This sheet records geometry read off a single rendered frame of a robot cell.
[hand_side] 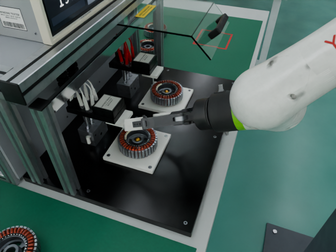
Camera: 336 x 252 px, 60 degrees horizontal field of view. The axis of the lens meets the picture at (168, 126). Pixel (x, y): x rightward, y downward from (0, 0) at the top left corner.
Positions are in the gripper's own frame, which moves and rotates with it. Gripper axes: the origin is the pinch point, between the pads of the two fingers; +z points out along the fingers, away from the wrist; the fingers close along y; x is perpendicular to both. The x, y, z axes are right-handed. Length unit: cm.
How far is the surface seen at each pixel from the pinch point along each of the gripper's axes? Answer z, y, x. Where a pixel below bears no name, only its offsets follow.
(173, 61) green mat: 14, -47, -22
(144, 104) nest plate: 10.7, -16.9, -5.0
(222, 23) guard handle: -20.1, -15.2, -23.2
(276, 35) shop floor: 6, -266, -59
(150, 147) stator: -0.4, -0.8, 7.2
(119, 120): 4.9, 4.0, -1.4
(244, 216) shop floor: 4, -81, 60
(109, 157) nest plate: 10.5, 4.2, 8.6
